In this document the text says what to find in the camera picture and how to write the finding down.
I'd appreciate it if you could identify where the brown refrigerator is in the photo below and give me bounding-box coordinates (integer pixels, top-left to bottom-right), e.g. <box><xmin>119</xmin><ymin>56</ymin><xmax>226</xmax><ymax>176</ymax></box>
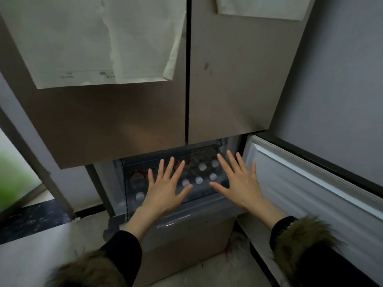
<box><xmin>0</xmin><ymin>0</ymin><xmax>383</xmax><ymax>287</ymax></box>

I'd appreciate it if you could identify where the person's left hand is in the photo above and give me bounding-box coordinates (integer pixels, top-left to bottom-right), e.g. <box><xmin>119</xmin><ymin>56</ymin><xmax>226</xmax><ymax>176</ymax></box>
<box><xmin>135</xmin><ymin>157</ymin><xmax>194</xmax><ymax>221</ymax></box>

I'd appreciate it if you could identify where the clear plastic fridge drawer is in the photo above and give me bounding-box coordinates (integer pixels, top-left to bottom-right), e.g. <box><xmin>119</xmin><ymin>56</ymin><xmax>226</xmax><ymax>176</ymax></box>
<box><xmin>103</xmin><ymin>140</ymin><xmax>249</xmax><ymax>236</ymax></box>

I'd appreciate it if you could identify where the frosted glass door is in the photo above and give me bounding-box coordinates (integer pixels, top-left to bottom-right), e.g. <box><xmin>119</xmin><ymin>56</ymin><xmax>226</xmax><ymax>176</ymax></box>
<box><xmin>0</xmin><ymin>106</ymin><xmax>75</xmax><ymax>220</ymax></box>
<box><xmin>0</xmin><ymin>128</ymin><xmax>44</xmax><ymax>216</ymax></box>

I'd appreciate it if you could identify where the person's right hand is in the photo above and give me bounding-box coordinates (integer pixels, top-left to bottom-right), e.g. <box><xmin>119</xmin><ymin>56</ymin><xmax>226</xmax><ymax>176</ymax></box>
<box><xmin>209</xmin><ymin>149</ymin><xmax>279</xmax><ymax>221</ymax></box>

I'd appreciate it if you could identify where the green object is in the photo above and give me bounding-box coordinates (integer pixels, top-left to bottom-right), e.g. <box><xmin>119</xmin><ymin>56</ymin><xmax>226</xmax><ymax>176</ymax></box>
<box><xmin>0</xmin><ymin>153</ymin><xmax>39</xmax><ymax>212</ymax></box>

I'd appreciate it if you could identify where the person's right forearm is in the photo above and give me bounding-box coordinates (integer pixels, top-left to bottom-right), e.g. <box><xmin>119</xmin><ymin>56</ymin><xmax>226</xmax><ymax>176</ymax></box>
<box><xmin>257</xmin><ymin>206</ymin><xmax>377</xmax><ymax>287</ymax></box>

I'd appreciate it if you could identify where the white lined paper sheet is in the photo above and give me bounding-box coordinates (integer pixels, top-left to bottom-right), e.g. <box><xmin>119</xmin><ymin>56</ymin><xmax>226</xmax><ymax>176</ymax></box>
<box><xmin>0</xmin><ymin>0</ymin><xmax>117</xmax><ymax>89</ymax></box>

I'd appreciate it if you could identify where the white fridge door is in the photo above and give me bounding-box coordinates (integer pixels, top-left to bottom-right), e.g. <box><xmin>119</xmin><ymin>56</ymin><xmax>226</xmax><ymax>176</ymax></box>
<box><xmin>238</xmin><ymin>134</ymin><xmax>383</xmax><ymax>287</ymax></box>

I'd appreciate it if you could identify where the person's left forearm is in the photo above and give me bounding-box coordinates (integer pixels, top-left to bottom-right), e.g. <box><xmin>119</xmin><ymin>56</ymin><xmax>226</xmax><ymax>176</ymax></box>
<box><xmin>47</xmin><ymin>207</ymin><xmax>164</xmax><ymax>287</ymax></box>

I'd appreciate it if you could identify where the group of water bottles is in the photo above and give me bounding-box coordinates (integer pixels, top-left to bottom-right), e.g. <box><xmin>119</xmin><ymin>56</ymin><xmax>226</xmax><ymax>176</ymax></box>
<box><xmin>128</xmin><ymin>152</ymin><xmax>223</xmax><ymax>204</ymax></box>

